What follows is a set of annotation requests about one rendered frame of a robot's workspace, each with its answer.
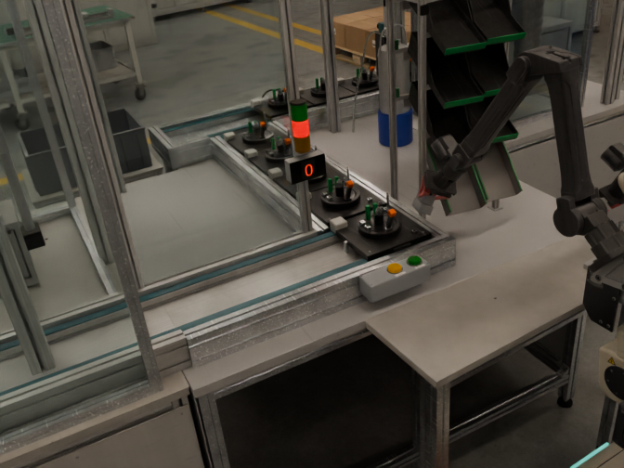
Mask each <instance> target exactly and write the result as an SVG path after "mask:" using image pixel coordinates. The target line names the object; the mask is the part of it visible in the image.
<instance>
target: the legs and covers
mask: <svg viewBox="0 0 624 468"><path fill-rule="evenodd" d="M586 317H587V313H586V314H584V315H583V316H581V317H579V318H576V319H574V320H573V321H571V322H569V323H567V324H566V325H565V326H563V327H561V328H559V329H557V330H555V331H553V332H551V333H549V334H547V335H545V336H544V337H542V338H540V339H538V340H537V341H536V342H534V343H532V344H529V345H527V346H526V347H524V348H525V350H527V351H528V352H529V353H531V354H532V355H533V356H535V357H536V358H537V359H539V360H540V361H541V362H543V363H544V364H545V365H547V366H548V367H549V368H551V369H552V370H553V371H555V373H553V374H551V375H549V376H547V377H545V378H543V379H541V380H539V381H537V382H535V383H533V384H531V385H529V386H527V387H525V388H523V389H521V390H519V391H517V392H515V393H513V394H511V395H509V396H507V397H505V398H503V399H501V400H499V401H497V402H495V403H493V404H491V405H489V406H487V407H485V408H483V409H481V410H479V411H477V412H475V413H473V414H472V415H470V416H468V417H466V418H464V419H462V420H460V421H458V422H455V423H454V424H452V425H450V426H449V436H448V443H449V444H450V443H452V442H454V441H456V440H458V439H460V438H461V437H463V436H466V435H468V434H470V433H472V432H473V431H475V430H477V429H479V428H481V427H483V426H485V425H487V424H488V423H491V422H493V421H495V420H497V419H499V418H500V417H502V416H504V415H506V414H508V413H510V412H512V411H514V410H516V409H518V408H520V407H522V406H524V405H525V404H527V403H529V402H531V401H533V400H535V399H537V398H539V397H542V396H544V395H545V394H547V393H549V392H551V391H552V390H554V389H556V388H558V396H559V397H558V399H557V403H558V405H559V406H561V407H563V408H570V407H571V406H572V405H573V401H572V399H571V398H572V397H574V395H575V390H576V383H577V378H578V371H579V361H580V354H581V348H582V342H583V336H584V330H585V324H586ZM371 334H372V333H371V332H370V331H369V330H368V329H367V328H366V329H363V330H361V331H357V332H354V333H352V334H350V335H347V336H346V337H343V338H341V339H339V340H336V341H334V342H331V343H329V344H325V345H324V346H321V347H319V348H316V349H314V350H312V351H309V352H307V353H304V354H303V355H300V356H298V357H294V358H292V359H289V360H287V361H285V362H282V363H280V364H278V365H276V366H273V367H271V368H269V369H266V370H262V371H260V372H257V373H256V374H254V375H251V376H249V377H246V378H244V379H242V380H239V381H237V382H235V383H231V384H229V385H227V386H224V387H222V388H219V389H217V390H215V391H213V392H211V393H208V394H206V395H203V396H200V397H197V398H194V396H193V395H192V394H191V392H190V390H189V392H190V394H189V395H188V403H189V406H190V410H191V414H192V418H193V421H194V425H195V429H196V433H197V437H198V440H199V444H200V448H201V455H202V459H203V463H204V467H205V468H230V465H229V461H228V453H227V449H226V444H225V440H224V436H223V431H222V427H221V422H220V419H219V414H218V409H217V406H216V401H215V400H216V399H218V398H220V397H224V396H226V395H229V394H231V393H233V392H236V391H238V390H240V389H242V388H244V387H247V386H249V385H251V384H255V383H258V382H260V381H262V380H265V379H266V378H268V377H271V376H273V375H276V374H278V373H280V372H283V371H286V370H288V369H290V368H293V367H295V366H298V365H300V364H302V363H305V362H307V361H308V360H311V359H313V358H317V357H319V356H322V355H324V354H327V353H329V352H331V351H333V350H335V349H337V348H340V347H342V346H345V345H348V344H351V343H353V342H355V341H357V340H359V339H362V338H364V337H366V336H369V335H371ZM561 359H562V365H563V363H565V364H566V365H567V366H568V367H569V371H568V374H567V375H566V376H564V377H560V376H559V375H558V374H556V372H557V371H558V370H559V369H560V366H559V365H558V364H556V362H557V361H559V360H561ZM411 370H412V437H413V444H412V445H410V446H408V447H406V448H403V449H402V450H400V451H398V452H396V453H394V454H392V455H390V456H388V457H386V458H384V459H382V460H380V461H377V462H376V463H374V464H372V465H370V466H368V467H366V468H403V467H405V466H407V465H409V464H411V463H413V468H426V380H425V379H424V378H423V377H422V376H421V375H420V374H419V373H418V372H417V371H416V370H414V369H413V368H411Z"/></svg>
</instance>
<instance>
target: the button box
mask: <svg viewBox="0 0 624 468"><path fill-rule="evenodd" d="M415 255H416V256H419V255H417V254H415ZM419 257H420V256H419ZM420 258H421V257H420ZM396 263H398V264H400V265H401V271H400V272H397V273H392V272H390V271H388V266H389V265H388V266H384V267H381V268H378V269H376V270H373V271H371V272H369V273H366V274H363V275H361V276H359V291H360V292H361V293H362V294H363V295H364V296H365V297H366V298H367V299H368V300H369V301H370V302H371V303H374V302H377V301H379V300H382V299H384V298H386V297H388V296H391V295H393V294H396V293H400V292H402V291H405V290H407V289H409V288H411V287H414V286H416V285H419V284H421V283H424V282H426V281H428V280H430V264H429V263H428V262H427V261H425V260H424V259H422V258H421V263H420V264H419V265H417V266H413V265H410V264H409V263H408V258H405V259H403V260H400V261H397V262H396Z"/></svg>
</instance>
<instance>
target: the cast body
mask: <svg viewBox="0 0 624 468"><path fill-rule="evenodd" d="M419 191H420V190H419ZM419 191H418V193H417V196H416V197H415V198H414V201H413V203H412V206H413V207H414V208H415V210H416V211H417V212H418V213H420V214H424V215H431V213H432V211H433V209H434V207H433V206H432V205H433V203H434V201H435V198H436V197H435V196H434V195H433V194H432V193H431V192H430V194H429V195H426V196H423V197H420V198H419Z"/></svg>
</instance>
